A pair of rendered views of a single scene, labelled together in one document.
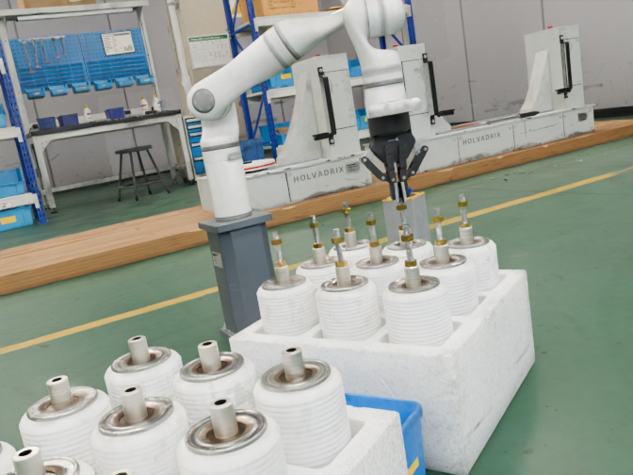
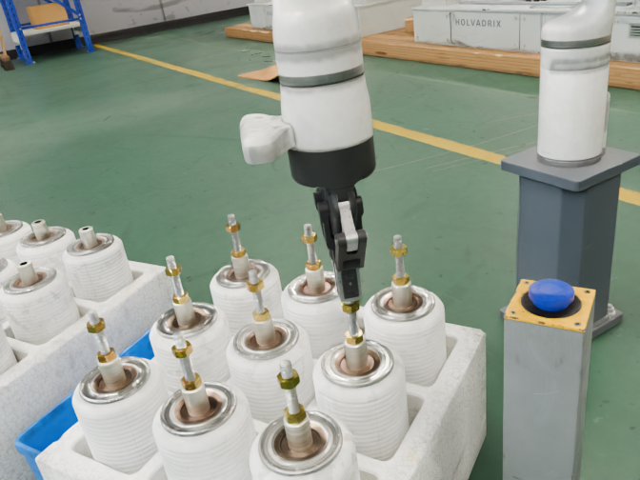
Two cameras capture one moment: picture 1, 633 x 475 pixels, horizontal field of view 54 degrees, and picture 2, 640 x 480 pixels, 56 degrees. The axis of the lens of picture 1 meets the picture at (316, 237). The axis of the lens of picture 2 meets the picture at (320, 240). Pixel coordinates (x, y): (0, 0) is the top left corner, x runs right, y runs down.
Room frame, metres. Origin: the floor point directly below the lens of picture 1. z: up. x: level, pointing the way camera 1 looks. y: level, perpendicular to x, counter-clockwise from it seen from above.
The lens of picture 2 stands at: (1.11, -0.66, 0.64)
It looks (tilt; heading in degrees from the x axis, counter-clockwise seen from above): 26 degrees down; 89
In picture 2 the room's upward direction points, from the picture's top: 8 degrees counter-clockwise
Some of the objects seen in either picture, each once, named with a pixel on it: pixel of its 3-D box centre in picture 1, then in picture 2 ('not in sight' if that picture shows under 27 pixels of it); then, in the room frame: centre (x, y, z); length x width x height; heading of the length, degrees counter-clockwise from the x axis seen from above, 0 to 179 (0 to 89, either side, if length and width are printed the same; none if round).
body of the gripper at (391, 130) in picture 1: (391, 137); (334, 181); (1.14, -0.16, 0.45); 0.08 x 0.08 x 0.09
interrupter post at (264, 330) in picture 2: (376, 255); (264, 330); (1.04, -0.10, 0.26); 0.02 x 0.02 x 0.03
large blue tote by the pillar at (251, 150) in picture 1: (235, 162); not in sight; (5.79, 0.62, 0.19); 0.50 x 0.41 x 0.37; 31
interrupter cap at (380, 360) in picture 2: (406, 244); (357, 363); (1.14, -0.16, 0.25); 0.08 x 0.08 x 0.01
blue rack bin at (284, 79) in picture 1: (275, 79); not in sight; (6.41, 0.14, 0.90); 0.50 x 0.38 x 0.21; 28
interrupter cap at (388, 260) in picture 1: (377, 262); (266, 339); (1.04, -0.10, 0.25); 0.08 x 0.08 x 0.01
